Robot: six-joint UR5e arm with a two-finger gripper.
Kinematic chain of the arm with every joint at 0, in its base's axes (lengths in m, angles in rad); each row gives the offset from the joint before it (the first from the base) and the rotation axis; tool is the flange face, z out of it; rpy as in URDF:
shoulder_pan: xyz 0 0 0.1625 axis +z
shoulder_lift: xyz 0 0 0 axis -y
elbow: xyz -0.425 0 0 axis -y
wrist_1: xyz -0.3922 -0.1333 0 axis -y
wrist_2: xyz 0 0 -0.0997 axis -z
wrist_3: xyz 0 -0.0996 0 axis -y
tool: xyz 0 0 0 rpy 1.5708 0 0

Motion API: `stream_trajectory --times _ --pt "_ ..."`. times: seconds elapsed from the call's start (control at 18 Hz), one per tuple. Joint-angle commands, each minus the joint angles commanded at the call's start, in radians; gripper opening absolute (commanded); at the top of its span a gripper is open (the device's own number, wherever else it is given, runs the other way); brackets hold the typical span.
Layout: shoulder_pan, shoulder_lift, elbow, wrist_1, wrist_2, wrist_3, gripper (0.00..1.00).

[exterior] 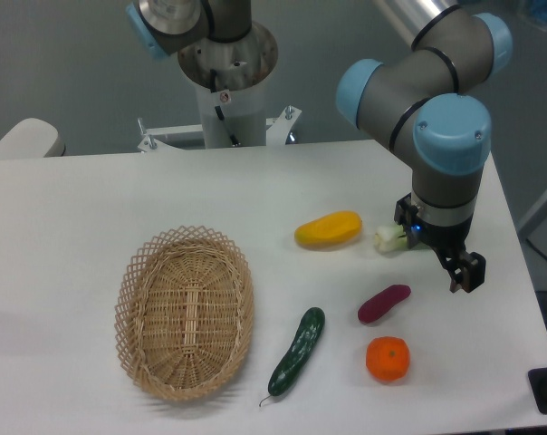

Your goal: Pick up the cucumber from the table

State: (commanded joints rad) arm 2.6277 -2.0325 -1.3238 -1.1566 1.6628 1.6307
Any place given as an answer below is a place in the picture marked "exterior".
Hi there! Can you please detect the green cucumber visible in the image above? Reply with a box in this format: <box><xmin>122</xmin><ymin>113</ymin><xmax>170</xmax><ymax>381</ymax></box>
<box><xmin>258</xmin><ymin>307</ymin><xmax>326</xmax><ymax>408</ymax></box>

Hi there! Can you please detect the yellow mango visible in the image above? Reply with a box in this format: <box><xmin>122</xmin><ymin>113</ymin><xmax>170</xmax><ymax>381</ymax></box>
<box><xmin>294</xmin><ymin>210</ymin><xmax>362</xmax><ymax>248</ymax></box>

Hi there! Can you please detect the purple sweet potato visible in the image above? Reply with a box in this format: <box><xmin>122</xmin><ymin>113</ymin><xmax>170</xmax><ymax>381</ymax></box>
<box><xmin>357</xmin><ymin>285</ymin><xmax>411</xmax><ymax>324</ymax></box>

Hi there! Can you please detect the white green leek piece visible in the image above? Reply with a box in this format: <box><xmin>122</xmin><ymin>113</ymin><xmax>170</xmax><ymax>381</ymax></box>
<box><xmin>374</xmin><ymin>225</ymin><xmax>408</xmax><ymax>254</ymax></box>

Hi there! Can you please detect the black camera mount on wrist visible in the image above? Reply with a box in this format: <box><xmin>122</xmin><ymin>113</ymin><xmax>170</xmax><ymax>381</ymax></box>
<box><xmin>394</xmin><ymin>193</ymin><xmax>421</xmax><ymax>249</ymax></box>

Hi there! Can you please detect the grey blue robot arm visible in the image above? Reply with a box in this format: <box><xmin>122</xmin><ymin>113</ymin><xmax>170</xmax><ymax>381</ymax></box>
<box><xmin>126</xmin><ymin>1</ymin><xmax>513</xmax><ymax>292</ymax></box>

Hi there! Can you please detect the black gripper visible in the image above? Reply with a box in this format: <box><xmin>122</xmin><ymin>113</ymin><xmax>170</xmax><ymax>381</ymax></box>
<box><xmin>408</xmin><ymin>217</ymin><xmax>486</xmax><ymax>294</ymax></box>

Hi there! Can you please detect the woven wicker basket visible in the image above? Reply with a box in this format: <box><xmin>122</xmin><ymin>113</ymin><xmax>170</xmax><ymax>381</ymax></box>
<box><xmin>114</xmin><ymin>227</ymin><xmax>254</xmax><ymax>401</ymax></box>

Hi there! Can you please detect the white chair seat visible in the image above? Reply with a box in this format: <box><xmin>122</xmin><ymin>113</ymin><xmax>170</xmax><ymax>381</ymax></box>
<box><xmin>0</xmin><ymin>118</ymin><xmax>66</xmax><ymax>160</ymax></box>

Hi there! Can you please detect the orange tangerine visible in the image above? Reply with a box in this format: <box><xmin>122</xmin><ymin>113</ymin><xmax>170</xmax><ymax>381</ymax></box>
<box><xmin>366</xmin><ymin>336</ymin><xmax>410</xmax><ymax>382</ymax></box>

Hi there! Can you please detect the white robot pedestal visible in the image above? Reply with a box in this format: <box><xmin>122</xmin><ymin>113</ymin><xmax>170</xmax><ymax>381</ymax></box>
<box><xmin>138</xmin><ymin>22</ymin><xmax>302</xmax><ymax>152</ymax></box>

